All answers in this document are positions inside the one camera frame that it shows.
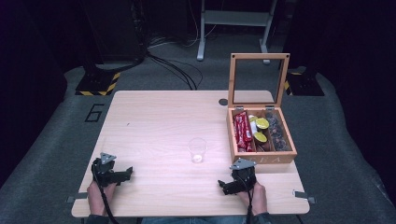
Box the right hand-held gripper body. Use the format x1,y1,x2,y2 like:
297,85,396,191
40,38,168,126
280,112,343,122
229,157,258,194

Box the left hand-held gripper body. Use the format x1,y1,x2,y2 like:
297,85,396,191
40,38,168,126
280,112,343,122
91,152,125,188

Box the person's right hand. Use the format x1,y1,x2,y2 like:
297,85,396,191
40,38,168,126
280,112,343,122
237,181,268,217

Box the person's left hand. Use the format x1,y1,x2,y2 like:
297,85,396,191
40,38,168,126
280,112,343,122
86,181,118,217

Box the wooden box with glass lid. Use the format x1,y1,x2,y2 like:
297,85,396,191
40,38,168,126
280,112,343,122
226,52,298,165

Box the red snack packet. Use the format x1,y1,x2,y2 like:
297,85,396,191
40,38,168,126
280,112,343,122
233,112,248,153
241,111,254,153

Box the clear plastic cup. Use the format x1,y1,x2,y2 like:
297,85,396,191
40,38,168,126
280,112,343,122
187,136,208,164

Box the person's blue jeans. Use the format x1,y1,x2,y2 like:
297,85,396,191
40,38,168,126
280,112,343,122
140,216,248,224

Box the pile of dark capsules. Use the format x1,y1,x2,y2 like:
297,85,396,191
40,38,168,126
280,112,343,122
265,112,290,152

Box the black yellow-striped stand base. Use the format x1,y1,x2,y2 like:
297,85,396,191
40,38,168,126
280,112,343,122
283,65,325,97
75,70,121,97

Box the black equipment cabinet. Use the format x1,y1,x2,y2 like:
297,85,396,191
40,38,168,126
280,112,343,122
78,0,148,64

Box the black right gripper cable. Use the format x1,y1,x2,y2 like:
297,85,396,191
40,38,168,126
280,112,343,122
233,173,255,224

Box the grey metal table bracket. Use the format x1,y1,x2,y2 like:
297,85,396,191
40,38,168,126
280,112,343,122
65,191,89,204
292,189,317,205

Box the bundle of black floor cables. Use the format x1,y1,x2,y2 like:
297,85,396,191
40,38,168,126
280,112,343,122
145,50,204,91

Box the white metal stand frame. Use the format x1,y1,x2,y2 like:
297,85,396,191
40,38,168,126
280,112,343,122
196,0,278,65

